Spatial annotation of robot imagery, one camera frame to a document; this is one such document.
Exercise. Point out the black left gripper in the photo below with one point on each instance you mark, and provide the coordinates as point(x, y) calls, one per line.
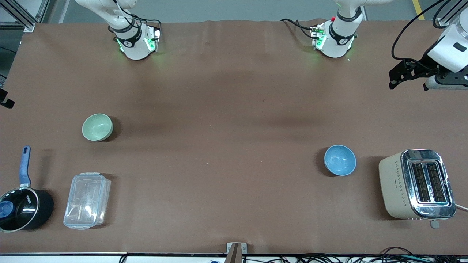
point(425, 65)

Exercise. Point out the green bowl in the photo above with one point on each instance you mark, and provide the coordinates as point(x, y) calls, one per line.
point(97, 126)

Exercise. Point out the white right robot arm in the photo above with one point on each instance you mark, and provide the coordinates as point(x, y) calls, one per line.
point(133, 44)

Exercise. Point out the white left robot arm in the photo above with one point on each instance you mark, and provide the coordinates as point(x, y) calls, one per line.
point(338, 40)

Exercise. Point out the blue bowl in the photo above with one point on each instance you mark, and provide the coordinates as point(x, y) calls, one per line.
point(340, 160)

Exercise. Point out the glass lid with blue knob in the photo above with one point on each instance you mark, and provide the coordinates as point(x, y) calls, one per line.
point(22, 208)

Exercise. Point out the cream and chrome toaster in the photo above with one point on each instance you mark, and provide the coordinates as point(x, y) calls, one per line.
point(398, 186)

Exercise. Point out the clear plastic food container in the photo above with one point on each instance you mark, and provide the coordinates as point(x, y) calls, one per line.
point(87, 200)

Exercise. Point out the brown table cover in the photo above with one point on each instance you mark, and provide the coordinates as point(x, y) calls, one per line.
point(234, 146)

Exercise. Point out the aluminium frame profile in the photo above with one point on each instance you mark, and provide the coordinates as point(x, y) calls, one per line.
point(448, 16)

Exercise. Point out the aluminium frame bracket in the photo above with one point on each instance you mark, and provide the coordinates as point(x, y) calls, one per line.
point(25, 14)

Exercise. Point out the metal bracket at table edge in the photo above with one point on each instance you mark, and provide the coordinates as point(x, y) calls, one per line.
point(236, 252)

